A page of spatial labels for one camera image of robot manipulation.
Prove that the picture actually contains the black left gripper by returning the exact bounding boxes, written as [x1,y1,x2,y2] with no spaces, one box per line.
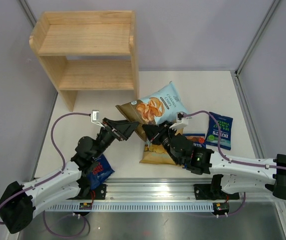
[93,118,139,159]

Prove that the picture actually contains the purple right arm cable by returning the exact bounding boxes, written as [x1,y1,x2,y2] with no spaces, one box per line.
[182,110,286,218]

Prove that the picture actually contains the white slotted cable duct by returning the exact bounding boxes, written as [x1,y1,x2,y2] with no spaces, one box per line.
[48,201,214,213]

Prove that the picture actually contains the Burts sea salt vinegar bag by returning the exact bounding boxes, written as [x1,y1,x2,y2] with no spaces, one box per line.
[205,112,233,150]

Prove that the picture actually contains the aluminium mounting rail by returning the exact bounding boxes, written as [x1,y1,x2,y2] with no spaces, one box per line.
[31,177,286,201]

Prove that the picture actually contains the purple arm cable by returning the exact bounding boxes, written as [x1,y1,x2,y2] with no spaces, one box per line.
[182,110,286,218]
[0,112,91,237]

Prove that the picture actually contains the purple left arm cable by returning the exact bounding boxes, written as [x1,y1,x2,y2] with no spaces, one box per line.
[0,112,91,237]

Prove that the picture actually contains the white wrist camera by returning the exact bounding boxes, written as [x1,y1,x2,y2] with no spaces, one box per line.
[170,112,190,130]
[90,110,102,126]

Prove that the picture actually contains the tan kettle cooked chips bag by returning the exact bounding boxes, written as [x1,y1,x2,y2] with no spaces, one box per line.
[140,140,175,165]

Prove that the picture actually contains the blue Burts spicy chilli bag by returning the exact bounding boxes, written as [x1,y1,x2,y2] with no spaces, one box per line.
[87,155,115,190]

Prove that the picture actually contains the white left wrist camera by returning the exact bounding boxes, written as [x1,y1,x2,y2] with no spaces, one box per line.
[90,110,102,126]

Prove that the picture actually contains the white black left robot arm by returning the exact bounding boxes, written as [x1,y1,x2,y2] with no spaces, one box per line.
[0,118,139,234]

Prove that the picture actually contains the light blue cassava chips bag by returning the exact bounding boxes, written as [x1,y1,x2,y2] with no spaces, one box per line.
[115,82,188,141]

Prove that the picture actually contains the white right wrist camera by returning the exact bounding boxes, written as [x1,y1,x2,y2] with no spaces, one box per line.
[170,112,190,130]

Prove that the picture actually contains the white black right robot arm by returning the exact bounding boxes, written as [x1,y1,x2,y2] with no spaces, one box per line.
[142,121,286,201]

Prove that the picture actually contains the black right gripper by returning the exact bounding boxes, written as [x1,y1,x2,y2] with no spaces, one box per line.
[142,120,182,165]

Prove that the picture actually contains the wooden two-tier shelf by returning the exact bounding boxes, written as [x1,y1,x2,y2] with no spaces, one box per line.
[29,10,139,111]

